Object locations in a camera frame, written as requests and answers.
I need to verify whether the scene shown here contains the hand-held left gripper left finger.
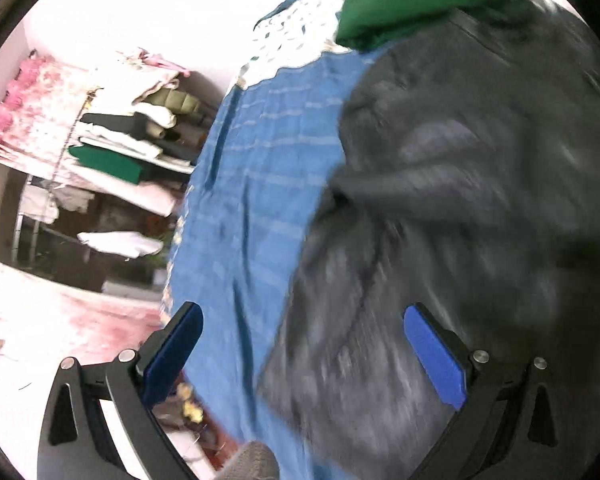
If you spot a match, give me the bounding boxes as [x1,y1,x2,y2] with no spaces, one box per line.
[37,302,204,480]

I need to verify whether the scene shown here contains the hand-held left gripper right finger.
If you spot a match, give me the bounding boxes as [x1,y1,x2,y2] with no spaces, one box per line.
[403,303,567,480]

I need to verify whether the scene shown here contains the dark grey jacket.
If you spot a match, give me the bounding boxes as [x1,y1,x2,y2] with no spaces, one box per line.
[256,6,600,480]

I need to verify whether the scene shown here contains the metal clothes shelf rack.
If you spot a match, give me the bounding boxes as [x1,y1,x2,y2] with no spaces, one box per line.
[10,50,216,271]

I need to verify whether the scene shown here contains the white folded cloth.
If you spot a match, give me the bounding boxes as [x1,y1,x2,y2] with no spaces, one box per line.
[77,231,165,260]

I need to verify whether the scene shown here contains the pink floral rug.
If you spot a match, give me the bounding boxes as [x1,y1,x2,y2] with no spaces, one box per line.
[0,254,168,361]

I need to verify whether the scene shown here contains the grey shoe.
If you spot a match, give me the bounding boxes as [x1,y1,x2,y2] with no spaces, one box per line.
[216,441,281,480]

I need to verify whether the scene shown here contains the blue striped bed sheet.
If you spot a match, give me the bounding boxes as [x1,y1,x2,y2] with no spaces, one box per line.
[161,42,396,480]

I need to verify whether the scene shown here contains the green folded cloth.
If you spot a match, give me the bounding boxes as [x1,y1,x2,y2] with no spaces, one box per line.
[68,145,146,184]

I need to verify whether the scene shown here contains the pink floral curtain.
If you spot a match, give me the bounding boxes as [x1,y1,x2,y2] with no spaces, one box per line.
[0,50,101,181]

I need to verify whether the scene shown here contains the white patterned blanket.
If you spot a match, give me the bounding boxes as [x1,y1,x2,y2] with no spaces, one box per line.
[236,0,366,92]

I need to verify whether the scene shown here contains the green garment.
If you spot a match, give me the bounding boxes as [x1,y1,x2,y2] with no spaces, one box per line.
[335,0,548,52]

